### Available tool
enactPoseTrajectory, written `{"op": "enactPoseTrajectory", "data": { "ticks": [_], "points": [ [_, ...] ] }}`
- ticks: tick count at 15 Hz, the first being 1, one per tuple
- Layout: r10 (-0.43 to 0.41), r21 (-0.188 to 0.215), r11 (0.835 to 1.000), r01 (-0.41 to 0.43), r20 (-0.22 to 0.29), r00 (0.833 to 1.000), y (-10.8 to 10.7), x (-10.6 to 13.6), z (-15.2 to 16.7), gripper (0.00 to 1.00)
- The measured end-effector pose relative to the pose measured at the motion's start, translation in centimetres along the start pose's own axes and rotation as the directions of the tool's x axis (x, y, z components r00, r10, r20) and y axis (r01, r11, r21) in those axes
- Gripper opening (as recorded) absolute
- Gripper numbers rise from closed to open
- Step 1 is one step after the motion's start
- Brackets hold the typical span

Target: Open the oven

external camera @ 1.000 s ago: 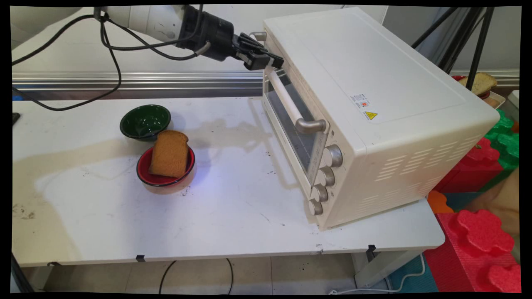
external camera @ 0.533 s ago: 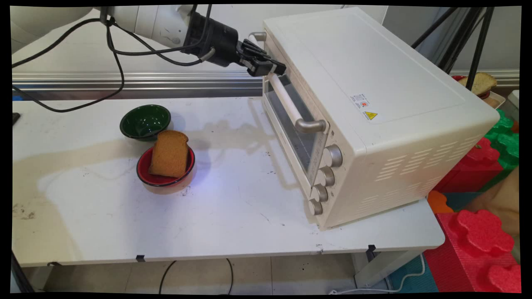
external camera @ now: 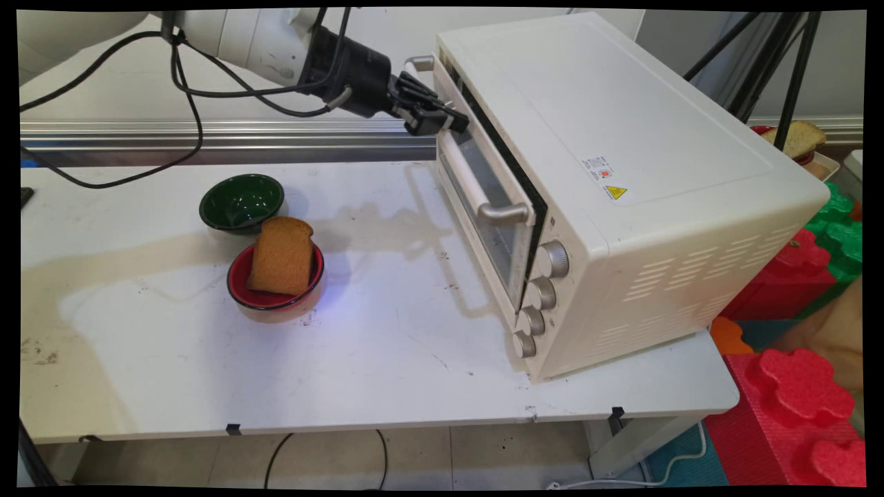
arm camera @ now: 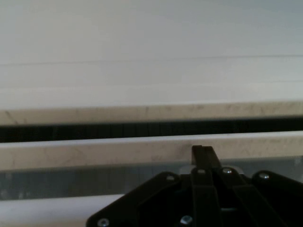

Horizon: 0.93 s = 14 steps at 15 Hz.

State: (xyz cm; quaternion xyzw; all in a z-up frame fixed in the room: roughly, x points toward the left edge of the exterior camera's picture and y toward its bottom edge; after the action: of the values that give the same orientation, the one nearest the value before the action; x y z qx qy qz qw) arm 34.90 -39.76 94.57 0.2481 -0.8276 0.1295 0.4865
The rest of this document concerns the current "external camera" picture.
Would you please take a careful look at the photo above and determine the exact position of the large red foam block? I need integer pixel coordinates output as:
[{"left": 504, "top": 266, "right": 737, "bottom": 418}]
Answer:
[{"left": 704, "top": 347, "right": 867, "bottom": 488}]

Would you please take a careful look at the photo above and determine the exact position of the dark green bowl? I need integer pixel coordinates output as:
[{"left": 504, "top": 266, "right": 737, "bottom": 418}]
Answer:
[{"left": 199, "top": 173, "right": 285, "bottom": 233}]

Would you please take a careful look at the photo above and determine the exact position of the pale bread slice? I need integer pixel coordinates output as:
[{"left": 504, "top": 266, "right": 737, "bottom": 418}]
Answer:
[{"left": 762, "top": 120, "right": 827, "bottom": 160}]

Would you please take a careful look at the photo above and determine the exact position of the black floor cable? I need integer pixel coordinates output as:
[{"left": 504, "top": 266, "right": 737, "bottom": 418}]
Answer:
[{"left": 263, "top": 429, "right": 388, "bottom": 491}]

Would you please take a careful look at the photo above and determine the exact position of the brown toast slice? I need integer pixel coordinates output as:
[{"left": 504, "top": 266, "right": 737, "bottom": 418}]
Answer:
[{"left": 247, "top": 216, "right": 315, "bottom": 296}]

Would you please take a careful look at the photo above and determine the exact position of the white tray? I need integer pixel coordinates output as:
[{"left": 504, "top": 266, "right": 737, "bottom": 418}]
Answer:
[{"left": 801, "top": 150, "right": 841, "bottom": 182}]

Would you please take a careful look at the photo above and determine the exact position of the red plate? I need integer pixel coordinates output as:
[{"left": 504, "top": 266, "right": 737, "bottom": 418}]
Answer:
[{"left": 751, "top": 125, "right": 816, "bottom": 166}]

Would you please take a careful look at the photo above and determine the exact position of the white floor cable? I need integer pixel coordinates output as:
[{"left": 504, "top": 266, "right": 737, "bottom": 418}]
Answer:
[{"left": 548, "top": 421, "right": 709, "bottom": 490}]

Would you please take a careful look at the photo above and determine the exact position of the black tripod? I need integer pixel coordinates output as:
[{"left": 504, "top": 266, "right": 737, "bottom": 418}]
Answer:
[{"left": 684, "top": 12, "right": 823, "bottom": 151}]

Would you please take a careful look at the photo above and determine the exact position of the long black looped cable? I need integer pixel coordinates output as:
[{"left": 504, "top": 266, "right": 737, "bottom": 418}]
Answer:
[{"left": 19, "top": 28, "right": 205, "bottom": 190}]

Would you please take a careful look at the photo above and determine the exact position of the small red foam block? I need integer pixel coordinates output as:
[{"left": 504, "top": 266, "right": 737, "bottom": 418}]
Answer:
[{"left": 720, "top": 228, "right": 837, "bottom": 322}]

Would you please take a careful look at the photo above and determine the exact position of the glass oven door with handle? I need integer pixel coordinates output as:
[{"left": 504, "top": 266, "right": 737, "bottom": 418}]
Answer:
[{"left": 403, "top": 55, "right": 541, "bottom": 315}]

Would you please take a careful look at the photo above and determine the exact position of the red bowl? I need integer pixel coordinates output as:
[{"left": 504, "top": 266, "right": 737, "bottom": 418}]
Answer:
[{"left": 227, "top": 240, "right": 325, "bottom": 311}]

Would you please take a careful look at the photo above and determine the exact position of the white table leg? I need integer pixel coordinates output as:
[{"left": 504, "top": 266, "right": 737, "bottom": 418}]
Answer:
[{"left": 586, "top": 413, "right": 707, "bottom": 481}]

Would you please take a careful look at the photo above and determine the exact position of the green foam block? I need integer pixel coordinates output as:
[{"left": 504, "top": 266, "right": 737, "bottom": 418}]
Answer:
[{"left": 801, "top": 181, "right": 864, "bottom": 320}]

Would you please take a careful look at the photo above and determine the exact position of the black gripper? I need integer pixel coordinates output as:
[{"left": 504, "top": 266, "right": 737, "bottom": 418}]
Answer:
[{"left": 300, "top": 26, "right": 471, "bottom": 136}]

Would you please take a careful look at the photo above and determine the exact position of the orange foam piece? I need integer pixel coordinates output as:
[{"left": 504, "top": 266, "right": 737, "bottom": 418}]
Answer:
[{"left": 709, "top": 315, "right": 756, "bottom": 357}]

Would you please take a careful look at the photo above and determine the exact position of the cream toaster oven body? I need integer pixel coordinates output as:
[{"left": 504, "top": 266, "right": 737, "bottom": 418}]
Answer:
[{"left": 434, "top": 12, "right": 832, "bottom": 382}]

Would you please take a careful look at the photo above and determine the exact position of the teal floor mat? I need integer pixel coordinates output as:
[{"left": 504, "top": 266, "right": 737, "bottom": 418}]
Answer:
[{"left": 644, "top": 421, "right": 730, "bottom": 488}]

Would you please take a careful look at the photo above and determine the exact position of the aluminium rail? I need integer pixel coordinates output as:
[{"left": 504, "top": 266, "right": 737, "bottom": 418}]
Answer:
[{"left": 19, "top": 116, "right": 864, "bottom": 167}]

